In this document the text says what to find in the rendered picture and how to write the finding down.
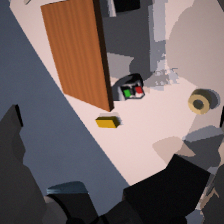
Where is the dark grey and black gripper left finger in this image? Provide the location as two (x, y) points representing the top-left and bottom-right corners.
(0, 104), (47, 224)

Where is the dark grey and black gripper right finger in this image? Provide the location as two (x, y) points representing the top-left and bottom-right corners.
(200, 106), (224, 224)

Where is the tan roll of masking tape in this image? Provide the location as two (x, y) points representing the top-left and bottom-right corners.
(188, 89), (212, 114)

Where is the yellow rectangular block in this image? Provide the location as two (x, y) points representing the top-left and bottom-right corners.
(95, 116), (120, 128)

